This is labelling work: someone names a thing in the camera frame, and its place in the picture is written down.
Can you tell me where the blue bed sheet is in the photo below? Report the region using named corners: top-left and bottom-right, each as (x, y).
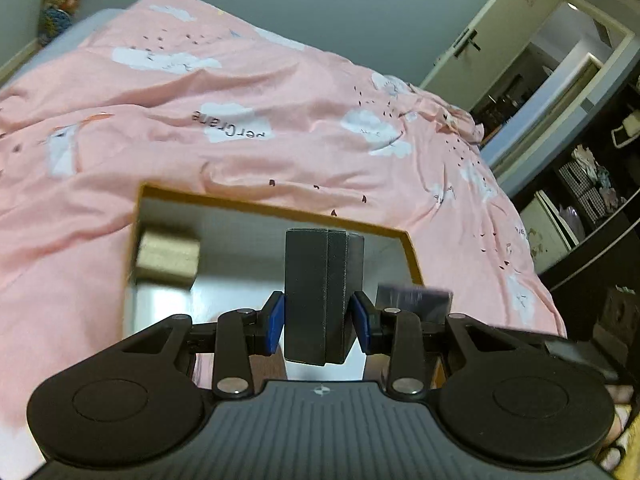
top-left (0, 7), bottom-right (131, 81)

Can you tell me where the dark printed card pack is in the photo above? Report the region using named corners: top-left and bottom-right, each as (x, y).
top-left (375, 282), bottom-right (453, 326)

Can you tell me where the person's right hand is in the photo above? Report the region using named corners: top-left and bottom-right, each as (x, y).
top-left (597, 385), bottom-right (635, 472)

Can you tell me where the checkered storage box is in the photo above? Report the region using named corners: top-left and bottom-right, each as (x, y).
top-left (557, 160), bottom-right (626, 223)

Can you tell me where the black shelf unit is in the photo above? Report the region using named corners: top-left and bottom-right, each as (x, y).
top-left (515, 50), bottom-right (640, 371)

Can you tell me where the dark grey box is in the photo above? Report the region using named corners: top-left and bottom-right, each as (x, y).
top-left (284, 228), bottom-right (366, 366)

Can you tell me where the small gold box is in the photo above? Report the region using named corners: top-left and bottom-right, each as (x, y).
top-left (131, 230), bottom-right (201, 291)

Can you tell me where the white handled basket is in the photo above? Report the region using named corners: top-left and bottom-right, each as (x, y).
top-left (611, 112), bottom-right (640, 148)

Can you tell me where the cream door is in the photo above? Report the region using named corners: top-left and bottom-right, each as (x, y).
top-left (419, 0), bottom-right (566, 111)

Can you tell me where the white printed storage box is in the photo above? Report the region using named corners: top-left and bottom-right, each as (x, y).
top-left (520, 192), bottom-right (586, 271)

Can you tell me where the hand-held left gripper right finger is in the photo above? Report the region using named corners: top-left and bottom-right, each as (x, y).
top-left (350, 291), bottom-right (523, 400)

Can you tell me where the pink printed blanket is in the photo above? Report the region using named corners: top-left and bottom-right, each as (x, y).
top-left (0, 0), bottom-right (568, 426)

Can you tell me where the orange cardboard box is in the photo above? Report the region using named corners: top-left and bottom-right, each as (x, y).
top-left (122, 183), bottom-right (451, 392)

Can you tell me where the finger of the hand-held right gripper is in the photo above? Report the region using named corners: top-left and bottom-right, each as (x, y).
top-left (475, 324), bottom-right (551, 350)

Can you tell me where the yellow printed garment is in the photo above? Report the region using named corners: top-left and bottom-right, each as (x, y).
top-left (612, 400), bottom-right (640, 480)

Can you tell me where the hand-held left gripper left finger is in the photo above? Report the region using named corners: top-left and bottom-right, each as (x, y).
top-left (117, 291), bottom-right (287, 400)

